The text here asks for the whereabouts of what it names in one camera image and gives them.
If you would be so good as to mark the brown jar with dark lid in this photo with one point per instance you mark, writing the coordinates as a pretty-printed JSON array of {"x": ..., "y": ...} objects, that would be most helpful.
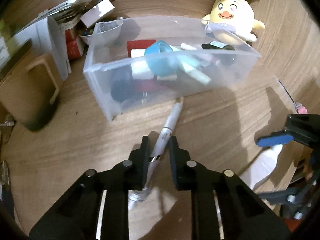
[{"x": 30, "y": 86}]

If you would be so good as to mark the dark green spray bottle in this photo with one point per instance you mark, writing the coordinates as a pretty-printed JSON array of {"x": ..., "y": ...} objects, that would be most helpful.
[{"x": 217, "y": 45}]

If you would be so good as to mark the small white cardboard box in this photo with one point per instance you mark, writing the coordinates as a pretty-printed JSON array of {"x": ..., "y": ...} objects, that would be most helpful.
[{"x": 97, "y": 12}]

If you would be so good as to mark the white pen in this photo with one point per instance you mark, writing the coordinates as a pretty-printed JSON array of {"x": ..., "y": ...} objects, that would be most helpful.
[{"x": 136, "y": 197}]

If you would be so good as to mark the clear plastic storage bin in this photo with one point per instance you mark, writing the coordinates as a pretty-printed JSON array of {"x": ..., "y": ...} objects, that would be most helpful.
[{"x": 107, "y": 67}]

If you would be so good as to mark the pale green cosmetic tube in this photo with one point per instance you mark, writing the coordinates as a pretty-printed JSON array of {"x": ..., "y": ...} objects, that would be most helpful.
[{"x": 195, "y": 73}]

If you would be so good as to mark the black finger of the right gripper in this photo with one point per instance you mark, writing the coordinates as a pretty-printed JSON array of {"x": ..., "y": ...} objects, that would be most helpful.
[{"x": 280, "y": 197}]

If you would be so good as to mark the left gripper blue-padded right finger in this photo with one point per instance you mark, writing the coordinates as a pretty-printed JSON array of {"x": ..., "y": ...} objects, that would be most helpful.
[{"x": 221, "y": 203}]

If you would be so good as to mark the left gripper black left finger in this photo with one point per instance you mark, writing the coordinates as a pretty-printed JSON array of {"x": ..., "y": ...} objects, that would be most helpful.
[{"x": 96, "y": 200}]

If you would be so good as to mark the black comb with pink charm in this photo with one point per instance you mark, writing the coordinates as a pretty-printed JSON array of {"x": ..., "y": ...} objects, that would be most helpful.
[{"x": 298, "y": 108}]

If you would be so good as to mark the pink-capped white tube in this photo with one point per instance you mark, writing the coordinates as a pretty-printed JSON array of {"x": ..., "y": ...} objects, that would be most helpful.
[{"x": 185, "y": 46}]

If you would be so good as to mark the white bowl of trinkets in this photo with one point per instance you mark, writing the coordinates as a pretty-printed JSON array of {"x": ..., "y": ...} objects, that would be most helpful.
[{"x": 106, "y": 32}]

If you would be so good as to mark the yellow chick bunny plush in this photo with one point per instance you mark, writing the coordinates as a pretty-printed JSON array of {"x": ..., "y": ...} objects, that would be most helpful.
[{"x": 235, "y": 16}]

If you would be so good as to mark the red paper packet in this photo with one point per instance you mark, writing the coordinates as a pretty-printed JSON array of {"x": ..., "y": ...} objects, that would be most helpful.
[{"x": 138, "y": 44}]

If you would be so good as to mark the stack of papers and books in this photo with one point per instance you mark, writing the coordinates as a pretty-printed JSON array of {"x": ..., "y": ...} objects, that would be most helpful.
[{"x": 47, "y": 33}]

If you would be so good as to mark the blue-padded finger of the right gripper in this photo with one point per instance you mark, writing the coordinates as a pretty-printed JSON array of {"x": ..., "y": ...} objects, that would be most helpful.
[{"x": 275, "y": 138}]

